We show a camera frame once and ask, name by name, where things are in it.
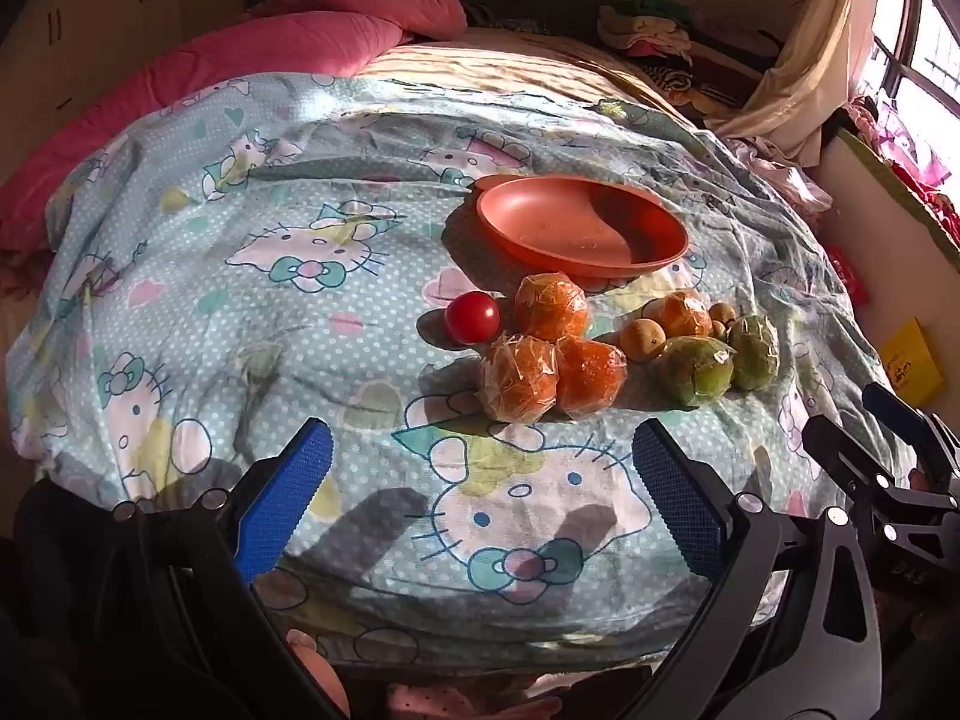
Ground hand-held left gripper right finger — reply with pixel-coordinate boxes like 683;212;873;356
630;417;886;720

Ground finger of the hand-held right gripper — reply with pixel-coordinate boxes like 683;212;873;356
802;414;912;515
862;382;960;496

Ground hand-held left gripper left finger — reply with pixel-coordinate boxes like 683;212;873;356
97;417;353;720

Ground large green citrus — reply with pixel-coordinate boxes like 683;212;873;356
658;335;736;407

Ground small green citrus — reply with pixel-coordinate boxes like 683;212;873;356
727;313;782;392

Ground plastic-wrapped orange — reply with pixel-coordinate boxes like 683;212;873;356
643;289;713;338
514;272;590;341
555;335;629;421
480;334;562;425

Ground red cherry tomato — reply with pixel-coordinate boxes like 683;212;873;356
444;291;502;346

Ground orange plastic plate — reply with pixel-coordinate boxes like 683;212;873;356
474;174;689;278

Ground yellow packet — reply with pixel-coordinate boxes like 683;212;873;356
879;317;947;404

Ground cartoon cat printed blanket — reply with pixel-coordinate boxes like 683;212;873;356
7;71;923;672

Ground red packet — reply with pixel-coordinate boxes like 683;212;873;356
829;244;871;308

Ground white window ledge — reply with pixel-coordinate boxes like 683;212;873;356
814;127;960;421

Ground light pink cloth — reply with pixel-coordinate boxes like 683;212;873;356
731;136;833;222

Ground pink clothes pile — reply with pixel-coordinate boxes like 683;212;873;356
840;94;960;248

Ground pink dotted cloth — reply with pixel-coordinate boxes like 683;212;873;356
386;679;563;720

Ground cream curtain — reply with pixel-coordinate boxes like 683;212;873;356
705;0;886;162

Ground window with metal bars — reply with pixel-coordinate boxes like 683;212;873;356
862;0;960;121

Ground pink quilt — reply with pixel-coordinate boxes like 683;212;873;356
0;0;470;263

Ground pile of folded clothes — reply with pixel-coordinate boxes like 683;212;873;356
598;0;773;110

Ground beige striped bedsheet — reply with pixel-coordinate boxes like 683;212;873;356
360;26;698;125

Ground dark striped pillow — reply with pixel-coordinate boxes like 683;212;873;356
461;4;526;31

